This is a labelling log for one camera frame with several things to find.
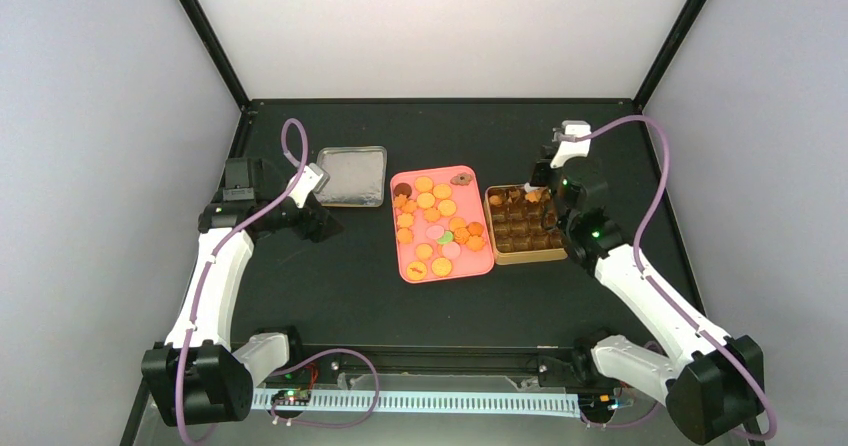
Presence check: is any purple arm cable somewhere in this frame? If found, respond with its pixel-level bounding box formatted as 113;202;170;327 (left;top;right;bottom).
173;117;380;446
569;114;780;442

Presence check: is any pink plastic tray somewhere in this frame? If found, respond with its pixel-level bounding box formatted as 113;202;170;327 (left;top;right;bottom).
390;166;494;284

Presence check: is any silver metal tin lid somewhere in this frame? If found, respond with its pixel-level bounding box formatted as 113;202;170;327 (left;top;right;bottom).
316;146;387;208

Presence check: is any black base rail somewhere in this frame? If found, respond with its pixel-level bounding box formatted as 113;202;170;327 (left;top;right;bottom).
291;342;641;391

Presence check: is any dark chocolate round cookie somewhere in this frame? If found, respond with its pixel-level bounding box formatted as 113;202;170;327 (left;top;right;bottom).
392;182;413;199

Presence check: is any green sandwich cookie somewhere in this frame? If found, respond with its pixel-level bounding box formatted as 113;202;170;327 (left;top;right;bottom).
436;230;454;245

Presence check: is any pink sandwich cookie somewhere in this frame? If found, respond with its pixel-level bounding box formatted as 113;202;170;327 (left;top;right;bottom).
425;224;445;241
440;241;462;260

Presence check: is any gold cookie tin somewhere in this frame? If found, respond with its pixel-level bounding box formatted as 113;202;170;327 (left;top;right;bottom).
483;185;567;266

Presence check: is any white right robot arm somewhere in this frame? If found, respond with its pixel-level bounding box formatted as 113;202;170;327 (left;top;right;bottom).
529;143;774;445

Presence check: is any white slotted cable duct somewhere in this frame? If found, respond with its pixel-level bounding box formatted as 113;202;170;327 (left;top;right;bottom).
251;388;581;419

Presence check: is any chocolate chip round cookie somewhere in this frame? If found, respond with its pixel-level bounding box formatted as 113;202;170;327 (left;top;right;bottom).
466;222;485;237

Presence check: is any yellow biscuit red cross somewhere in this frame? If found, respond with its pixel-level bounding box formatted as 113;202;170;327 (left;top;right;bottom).
405;261;428;282

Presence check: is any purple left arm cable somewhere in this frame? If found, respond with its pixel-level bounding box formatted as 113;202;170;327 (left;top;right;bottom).
173;117;380;446

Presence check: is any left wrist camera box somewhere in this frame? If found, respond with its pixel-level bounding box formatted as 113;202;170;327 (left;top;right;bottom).
287;163;329;209

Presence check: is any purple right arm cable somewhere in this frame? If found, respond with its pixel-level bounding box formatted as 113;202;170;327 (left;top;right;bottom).
569;114;780;442

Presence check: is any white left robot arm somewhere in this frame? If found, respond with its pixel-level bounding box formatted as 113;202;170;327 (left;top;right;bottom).
141;158;343;427

